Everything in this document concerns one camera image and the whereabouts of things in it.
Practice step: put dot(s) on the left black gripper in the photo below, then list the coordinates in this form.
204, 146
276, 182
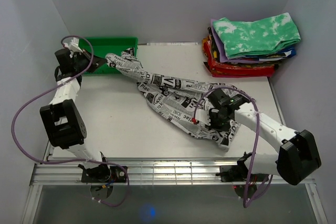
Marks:
96, 60

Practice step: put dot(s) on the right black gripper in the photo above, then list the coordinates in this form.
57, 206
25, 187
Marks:
226, 127

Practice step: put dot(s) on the newspaper print trousers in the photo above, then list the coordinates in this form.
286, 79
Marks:
173, 98

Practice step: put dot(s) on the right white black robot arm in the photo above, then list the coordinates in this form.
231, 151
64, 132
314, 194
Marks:
296, 157

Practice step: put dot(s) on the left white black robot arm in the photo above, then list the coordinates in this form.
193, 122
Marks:
63, 123

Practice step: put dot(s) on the red folded trousers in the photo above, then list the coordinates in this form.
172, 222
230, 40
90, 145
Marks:
218, 69

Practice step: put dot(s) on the yellow black folded trousers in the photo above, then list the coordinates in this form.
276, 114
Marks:
209, 41

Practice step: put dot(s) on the blue folded trousers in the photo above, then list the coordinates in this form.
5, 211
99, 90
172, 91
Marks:
286, 53

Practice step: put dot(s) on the green tie-dye folded trousers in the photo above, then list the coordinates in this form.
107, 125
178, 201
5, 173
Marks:
262, 37

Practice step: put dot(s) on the green plastic tray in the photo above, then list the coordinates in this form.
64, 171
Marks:
104, 45

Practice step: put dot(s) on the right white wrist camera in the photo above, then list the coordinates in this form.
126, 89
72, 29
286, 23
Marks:
201, 116

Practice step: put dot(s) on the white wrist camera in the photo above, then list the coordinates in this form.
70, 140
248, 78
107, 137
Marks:
201, 116
73, 45

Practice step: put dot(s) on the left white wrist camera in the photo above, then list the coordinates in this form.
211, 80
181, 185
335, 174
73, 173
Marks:
73, 45

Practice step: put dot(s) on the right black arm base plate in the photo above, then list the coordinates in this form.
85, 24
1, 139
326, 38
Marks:
232, 173

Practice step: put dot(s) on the aluminium frame rail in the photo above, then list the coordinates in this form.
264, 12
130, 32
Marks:
140, 172

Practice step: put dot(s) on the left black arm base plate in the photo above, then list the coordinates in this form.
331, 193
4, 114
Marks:
101, 174

